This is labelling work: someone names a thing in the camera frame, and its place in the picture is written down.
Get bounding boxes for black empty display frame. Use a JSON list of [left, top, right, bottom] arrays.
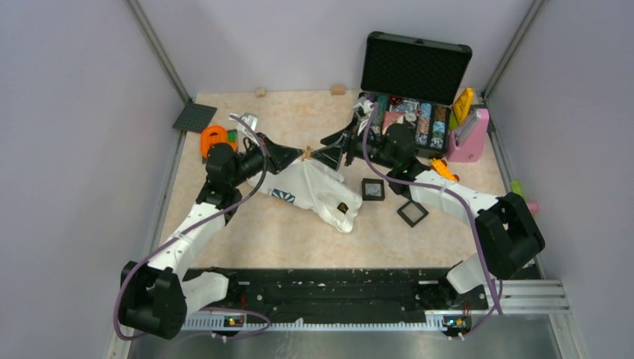
[[397, 200, 429, 228]]

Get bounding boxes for pink box with grey lid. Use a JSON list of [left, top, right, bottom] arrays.
[[446, 108, 490, 163]]

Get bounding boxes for black box with blue brooch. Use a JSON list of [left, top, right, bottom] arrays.
[[361, 178, 385, 201]]

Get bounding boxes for small dark mat under dispenser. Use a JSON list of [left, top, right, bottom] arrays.
[[201, 129, 240, 165]]

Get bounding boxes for dark grey lego baseplate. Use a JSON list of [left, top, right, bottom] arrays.
[[173, 101, 217, 134]]

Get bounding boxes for small wooden block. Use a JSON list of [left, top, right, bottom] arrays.
[[330, 85, 346, 96], [255, 88, 267, 98]]

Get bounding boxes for white t-shirt garment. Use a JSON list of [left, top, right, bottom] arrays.
[[258, 159, 363, 233]]

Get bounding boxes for yellow orange toy piece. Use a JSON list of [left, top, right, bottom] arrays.
[[430, 159, 460, 182]]

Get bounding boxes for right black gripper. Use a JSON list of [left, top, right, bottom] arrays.
[[312, 115, 397, 171]]

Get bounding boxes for small wooden block left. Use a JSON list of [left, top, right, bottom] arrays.
[[255, 88, 267, 98]]

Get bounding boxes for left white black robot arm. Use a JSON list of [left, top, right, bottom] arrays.
[[112, 116, 303, 341]]

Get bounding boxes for green pink toy bricks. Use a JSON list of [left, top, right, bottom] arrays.
[[510, 180, 540, 215]]

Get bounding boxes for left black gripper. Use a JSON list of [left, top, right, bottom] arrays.
[[230, 132, 303, 187]]

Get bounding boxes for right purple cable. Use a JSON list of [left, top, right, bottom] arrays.
[[360, 101, 503, 340]]

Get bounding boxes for black mounting base plate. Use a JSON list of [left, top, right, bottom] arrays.
[[210, 268, 489, 325]]

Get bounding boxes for small wooden block right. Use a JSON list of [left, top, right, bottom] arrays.
[[330, 85, 346, 96]]

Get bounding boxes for black open poker chip case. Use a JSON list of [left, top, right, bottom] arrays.
[[360, 31, 473, 159]]

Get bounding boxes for yellow toy block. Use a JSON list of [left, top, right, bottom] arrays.
[[452, 88, 474, 125]]

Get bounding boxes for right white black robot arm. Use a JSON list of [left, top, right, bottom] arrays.
[[310, 98, 545, 308]]

